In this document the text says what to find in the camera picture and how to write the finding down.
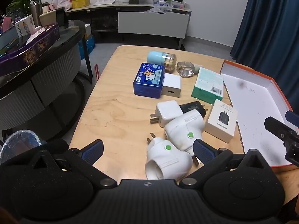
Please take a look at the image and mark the dark blue curtain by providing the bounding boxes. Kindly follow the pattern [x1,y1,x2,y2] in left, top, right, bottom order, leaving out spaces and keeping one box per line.
[231,0,299,112]

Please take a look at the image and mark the blue cartoon tin box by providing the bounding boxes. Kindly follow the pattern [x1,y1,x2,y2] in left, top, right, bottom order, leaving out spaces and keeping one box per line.
[133,63,166,99]

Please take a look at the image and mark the white charger with prongs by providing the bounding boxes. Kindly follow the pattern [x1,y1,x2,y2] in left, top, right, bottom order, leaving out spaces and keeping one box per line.
[150,100,184,128]

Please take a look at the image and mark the row of clear plastic boxes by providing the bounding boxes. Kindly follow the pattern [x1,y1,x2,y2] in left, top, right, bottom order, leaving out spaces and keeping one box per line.
[153,0,187,10]

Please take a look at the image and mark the white plug-in device green button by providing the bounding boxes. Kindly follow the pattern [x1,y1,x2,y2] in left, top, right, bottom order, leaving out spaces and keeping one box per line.
[145,133,193,181]
[164,110,206,165]

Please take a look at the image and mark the orange and white cardboard box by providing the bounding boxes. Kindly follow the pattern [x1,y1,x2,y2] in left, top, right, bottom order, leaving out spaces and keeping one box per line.
[220,60,299,173]

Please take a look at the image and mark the large leafy green plant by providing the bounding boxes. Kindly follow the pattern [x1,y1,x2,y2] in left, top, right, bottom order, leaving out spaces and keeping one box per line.
[6,0,55,17]

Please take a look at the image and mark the white cube usb charger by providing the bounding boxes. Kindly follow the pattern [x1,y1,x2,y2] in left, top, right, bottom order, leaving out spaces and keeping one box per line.
[161,73,182,98]

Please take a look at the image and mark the white and red plastic bag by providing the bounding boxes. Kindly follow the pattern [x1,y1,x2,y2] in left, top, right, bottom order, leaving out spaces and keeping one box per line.
[51,0,73,11]

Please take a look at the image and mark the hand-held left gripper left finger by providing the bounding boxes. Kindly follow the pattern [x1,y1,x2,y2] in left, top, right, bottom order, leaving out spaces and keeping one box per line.
[29,139,118,189]

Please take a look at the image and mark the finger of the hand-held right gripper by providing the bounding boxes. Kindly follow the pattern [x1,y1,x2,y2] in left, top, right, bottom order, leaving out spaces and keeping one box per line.
[285,110,299,130]
[264,116,299,166]

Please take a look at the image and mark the yellow box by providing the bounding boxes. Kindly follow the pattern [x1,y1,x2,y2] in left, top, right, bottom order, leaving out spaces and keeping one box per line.
[71,0,91,9]

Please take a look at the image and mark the white printed carton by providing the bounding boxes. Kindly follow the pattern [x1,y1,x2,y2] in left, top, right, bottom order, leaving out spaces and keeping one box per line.
[15,15,35,36]

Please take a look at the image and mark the green and white carton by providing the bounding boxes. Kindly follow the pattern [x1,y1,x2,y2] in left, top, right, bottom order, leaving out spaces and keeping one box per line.
[191,67,224,105]

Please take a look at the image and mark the crumpled clear plastic bags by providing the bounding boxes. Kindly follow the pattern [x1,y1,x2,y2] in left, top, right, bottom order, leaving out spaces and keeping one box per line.
[147,7,173,14]

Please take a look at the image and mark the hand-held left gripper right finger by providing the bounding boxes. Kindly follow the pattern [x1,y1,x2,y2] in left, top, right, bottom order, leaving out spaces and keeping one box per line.
[182,139,271,189]

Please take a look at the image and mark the white paper card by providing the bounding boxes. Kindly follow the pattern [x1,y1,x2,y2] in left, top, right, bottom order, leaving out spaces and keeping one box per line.
[26,27,46,45]

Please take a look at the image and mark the purple patterned tin tray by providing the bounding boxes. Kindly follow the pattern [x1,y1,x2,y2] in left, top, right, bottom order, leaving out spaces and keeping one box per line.
[0,23,61,77]

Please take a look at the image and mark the stainless steel tumbler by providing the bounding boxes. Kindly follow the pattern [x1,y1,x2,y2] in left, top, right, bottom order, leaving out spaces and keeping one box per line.
[29,1,44,27]

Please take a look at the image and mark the pink box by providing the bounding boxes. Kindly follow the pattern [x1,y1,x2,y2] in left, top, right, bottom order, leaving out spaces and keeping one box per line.
[0,16,14,32]

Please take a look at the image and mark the white cabinet drawer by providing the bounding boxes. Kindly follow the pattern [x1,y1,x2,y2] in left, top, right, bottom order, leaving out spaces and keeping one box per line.
[118,12,189,40]

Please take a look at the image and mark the black charger plug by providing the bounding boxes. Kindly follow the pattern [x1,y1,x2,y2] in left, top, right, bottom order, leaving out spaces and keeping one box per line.
[179,101,207,118]

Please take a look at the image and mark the white charger retail box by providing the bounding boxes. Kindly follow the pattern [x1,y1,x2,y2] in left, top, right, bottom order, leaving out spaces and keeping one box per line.
[204,99,238,143]

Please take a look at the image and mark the light blue toothpick jar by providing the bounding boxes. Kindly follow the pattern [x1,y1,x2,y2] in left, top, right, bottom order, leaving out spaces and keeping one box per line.
[147,51,176,72]

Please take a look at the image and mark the long white tv cabinet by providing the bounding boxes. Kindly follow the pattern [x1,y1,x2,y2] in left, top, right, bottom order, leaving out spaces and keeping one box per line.
[65,1,193,50]

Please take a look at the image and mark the clear liquid bottle white cap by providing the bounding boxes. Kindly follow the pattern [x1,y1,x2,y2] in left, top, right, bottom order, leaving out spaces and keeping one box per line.
[176,61,202,78]

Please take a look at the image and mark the trash bin with clear liner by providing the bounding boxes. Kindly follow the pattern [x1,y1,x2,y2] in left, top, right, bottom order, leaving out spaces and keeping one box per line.
[0,129,48,165]

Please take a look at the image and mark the blue wrapped pack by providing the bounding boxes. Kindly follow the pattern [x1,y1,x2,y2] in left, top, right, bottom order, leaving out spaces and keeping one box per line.
[78,35,96,60]

